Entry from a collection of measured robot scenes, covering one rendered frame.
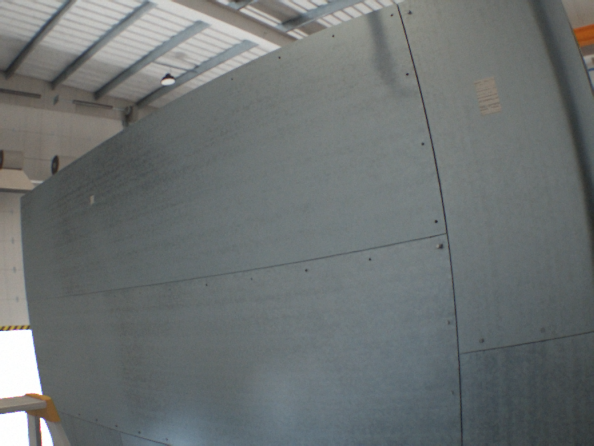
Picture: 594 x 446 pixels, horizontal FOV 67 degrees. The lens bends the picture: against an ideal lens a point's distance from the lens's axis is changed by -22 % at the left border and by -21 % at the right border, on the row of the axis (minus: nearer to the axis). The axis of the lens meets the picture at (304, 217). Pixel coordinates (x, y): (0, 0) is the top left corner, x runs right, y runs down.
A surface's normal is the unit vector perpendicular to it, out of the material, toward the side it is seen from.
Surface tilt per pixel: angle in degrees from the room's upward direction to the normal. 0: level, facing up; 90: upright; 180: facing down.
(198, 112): 90
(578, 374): 90
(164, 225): 90
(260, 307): 90
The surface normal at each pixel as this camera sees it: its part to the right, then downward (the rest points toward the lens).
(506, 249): -0.60, -0.04
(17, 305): 0.79, -0.18
